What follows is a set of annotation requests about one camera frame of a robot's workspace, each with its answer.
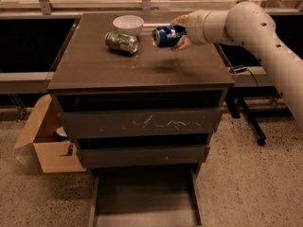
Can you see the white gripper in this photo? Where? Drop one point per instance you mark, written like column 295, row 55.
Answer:
column 196, row 26

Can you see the blue pepsi can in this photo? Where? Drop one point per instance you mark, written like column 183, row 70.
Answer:
column 167, row 36

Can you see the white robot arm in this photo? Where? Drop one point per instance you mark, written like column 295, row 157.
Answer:
column 247, row 24

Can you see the green soda can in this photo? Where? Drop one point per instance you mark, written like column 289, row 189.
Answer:
column 121, row 42

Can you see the grey drawer cabinet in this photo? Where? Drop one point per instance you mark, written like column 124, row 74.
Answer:
column 89, row 67

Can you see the grey top drawer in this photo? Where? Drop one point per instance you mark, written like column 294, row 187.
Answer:
column 140, row 114

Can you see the grey drawer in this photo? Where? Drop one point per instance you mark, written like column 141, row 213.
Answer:
column 144, row 150
column 140, row 114
column 146, row 196

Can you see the grey middle drawer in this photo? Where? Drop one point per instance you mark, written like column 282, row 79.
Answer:
column 144, row 150

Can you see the grey bottom drawer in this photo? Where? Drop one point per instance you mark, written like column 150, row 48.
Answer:
column 146, row 196

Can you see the white bowl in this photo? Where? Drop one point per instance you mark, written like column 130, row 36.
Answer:
column 128, row 24

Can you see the black wheeled stand leg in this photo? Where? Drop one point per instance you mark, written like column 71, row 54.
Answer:
column 233, row 104

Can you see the open cardboard box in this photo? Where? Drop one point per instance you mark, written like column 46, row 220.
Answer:
column 55, row 153

